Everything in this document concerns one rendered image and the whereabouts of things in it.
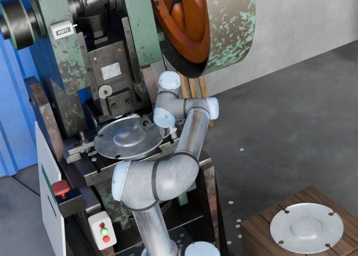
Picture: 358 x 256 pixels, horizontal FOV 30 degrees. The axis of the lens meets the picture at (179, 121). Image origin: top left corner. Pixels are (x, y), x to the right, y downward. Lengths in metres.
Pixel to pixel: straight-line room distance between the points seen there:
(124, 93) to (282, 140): 1.48
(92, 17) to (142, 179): 0.78
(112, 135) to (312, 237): 0.89
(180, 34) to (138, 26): 0.34
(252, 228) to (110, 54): 0.92
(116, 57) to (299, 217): 0.99
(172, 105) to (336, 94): 2.10
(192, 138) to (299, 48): 2.57
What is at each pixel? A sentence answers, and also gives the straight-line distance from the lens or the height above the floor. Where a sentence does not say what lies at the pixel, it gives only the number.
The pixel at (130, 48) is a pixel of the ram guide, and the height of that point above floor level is 1.14.
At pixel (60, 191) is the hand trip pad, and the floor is 0.76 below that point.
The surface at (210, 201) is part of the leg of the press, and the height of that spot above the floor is 0.45.
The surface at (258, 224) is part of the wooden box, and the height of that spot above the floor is 0.35.
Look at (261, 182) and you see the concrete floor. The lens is 3.56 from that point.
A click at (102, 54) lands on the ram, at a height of 1.15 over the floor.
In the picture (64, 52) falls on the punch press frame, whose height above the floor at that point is 1.22.
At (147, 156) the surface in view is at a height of 0.78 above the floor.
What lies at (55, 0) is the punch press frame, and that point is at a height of 1.42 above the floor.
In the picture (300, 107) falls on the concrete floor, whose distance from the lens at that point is 4.12.
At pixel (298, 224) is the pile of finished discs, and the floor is 0.36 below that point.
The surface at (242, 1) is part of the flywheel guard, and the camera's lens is 2.30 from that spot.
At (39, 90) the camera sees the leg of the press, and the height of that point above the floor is 0.88.
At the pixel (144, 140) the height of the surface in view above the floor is 0.78.
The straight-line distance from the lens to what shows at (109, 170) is 2.67.
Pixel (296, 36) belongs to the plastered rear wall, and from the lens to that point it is 4.52.
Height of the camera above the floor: 2.23
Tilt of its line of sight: 33 degrees down
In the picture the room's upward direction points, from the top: 11 degrees counter-clockwise
